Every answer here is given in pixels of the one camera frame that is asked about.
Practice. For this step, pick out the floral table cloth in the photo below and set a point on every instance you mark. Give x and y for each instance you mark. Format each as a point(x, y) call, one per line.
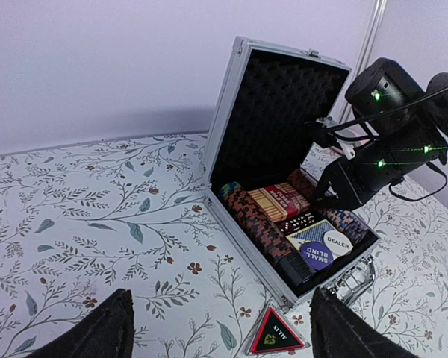
point(78, 223)

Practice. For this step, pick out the red playing card deck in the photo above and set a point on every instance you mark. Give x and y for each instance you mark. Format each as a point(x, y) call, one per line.
point(280, 202)

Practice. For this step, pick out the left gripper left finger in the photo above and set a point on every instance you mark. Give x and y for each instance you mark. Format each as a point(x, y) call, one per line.
point(108, 331)

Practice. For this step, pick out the poker chip row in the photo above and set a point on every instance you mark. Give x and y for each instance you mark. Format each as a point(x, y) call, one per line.
point(265, 235)
point(343, 220)

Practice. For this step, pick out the triangular all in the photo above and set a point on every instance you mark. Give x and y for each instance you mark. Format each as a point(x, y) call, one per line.
point(275, 335)

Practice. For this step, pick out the white dealer chip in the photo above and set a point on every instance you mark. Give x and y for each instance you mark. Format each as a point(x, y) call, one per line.
point(337, 243)

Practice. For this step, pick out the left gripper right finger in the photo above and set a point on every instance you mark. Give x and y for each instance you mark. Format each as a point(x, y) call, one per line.
point(336, 331)

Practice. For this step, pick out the right poker chip row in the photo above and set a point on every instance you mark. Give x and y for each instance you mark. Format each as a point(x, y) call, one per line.
point(343, 220)

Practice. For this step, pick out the blue playing card deck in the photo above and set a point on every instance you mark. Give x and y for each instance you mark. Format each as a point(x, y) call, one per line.
point(312, 233)

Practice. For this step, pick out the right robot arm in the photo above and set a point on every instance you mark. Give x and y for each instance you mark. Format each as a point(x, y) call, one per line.
point(398, 127)

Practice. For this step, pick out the right aluminium frame post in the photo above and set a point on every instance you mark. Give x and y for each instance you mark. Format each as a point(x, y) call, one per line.
point(369, 37)

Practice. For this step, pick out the blue small blind chip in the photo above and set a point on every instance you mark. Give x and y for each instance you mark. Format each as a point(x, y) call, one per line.
point(317, 255)

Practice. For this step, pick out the aluminium poker case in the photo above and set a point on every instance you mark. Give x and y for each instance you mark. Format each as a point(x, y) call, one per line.
point(258, 138)

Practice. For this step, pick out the left poker chip row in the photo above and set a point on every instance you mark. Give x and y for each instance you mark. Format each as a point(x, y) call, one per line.
point(265, 235)

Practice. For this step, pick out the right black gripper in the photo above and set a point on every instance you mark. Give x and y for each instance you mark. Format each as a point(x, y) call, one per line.
point(383, 162)

